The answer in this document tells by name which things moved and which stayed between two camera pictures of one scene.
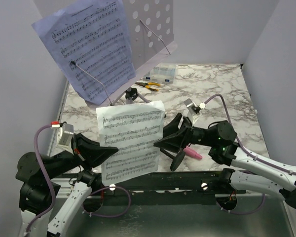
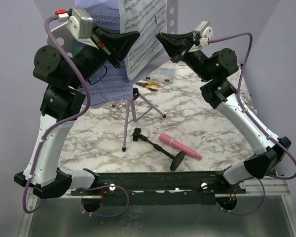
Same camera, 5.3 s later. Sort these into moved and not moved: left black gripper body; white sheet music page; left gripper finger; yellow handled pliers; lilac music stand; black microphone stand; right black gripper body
Moved: left gripper finger; right black gripper body; left black gripper body; white sheet music page; lilac music stand
Not moved: yellow handled pliers; black microphone stand
